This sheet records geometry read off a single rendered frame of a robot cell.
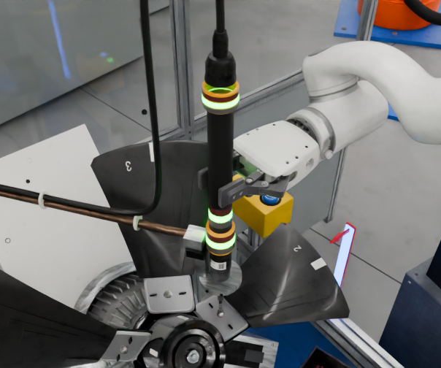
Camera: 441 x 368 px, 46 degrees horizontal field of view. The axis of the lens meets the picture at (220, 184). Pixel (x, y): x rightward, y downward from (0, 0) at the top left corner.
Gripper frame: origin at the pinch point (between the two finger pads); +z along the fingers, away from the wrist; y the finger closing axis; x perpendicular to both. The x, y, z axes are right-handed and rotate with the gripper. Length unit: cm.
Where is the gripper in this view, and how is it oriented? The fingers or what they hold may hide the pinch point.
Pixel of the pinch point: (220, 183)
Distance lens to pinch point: 71.6
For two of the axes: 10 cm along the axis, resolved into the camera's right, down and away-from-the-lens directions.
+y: -6.3, -5.3, 5.7
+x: 0.0, -7.4, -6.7
